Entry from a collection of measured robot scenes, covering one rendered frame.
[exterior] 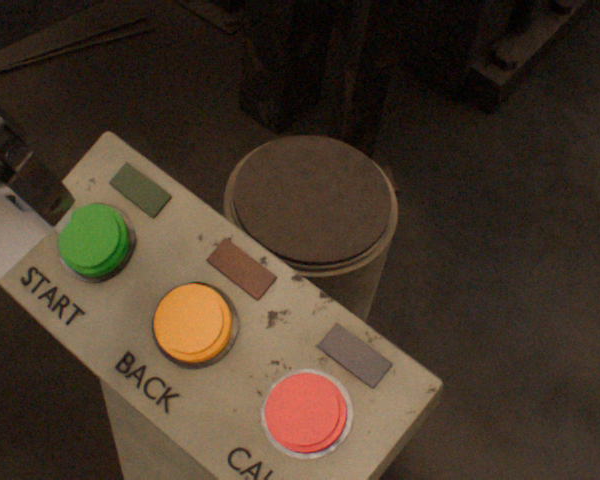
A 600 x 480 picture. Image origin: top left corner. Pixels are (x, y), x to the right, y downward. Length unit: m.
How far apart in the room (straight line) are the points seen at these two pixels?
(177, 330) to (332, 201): 0.20
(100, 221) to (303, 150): 0.20
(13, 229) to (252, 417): 0.16
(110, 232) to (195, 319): 0.07
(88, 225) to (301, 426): 0.16
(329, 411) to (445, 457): 0.69
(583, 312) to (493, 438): 0.24
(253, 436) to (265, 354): 0.04
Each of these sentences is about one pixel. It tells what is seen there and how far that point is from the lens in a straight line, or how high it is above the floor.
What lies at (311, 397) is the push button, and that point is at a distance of 0.45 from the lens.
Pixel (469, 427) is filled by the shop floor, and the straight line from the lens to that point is 1.15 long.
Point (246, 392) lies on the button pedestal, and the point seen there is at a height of 0.60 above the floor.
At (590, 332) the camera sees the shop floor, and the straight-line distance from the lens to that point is 1.27.
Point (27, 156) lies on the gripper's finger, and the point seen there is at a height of 0.76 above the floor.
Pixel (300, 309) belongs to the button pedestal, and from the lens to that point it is 0.47.
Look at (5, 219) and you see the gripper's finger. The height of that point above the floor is 0.71.
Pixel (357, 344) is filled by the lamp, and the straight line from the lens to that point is 0.46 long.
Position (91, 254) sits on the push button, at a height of 0.61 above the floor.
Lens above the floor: 1.02
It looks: 55 degrees down
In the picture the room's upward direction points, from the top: 10 degrees clockwise
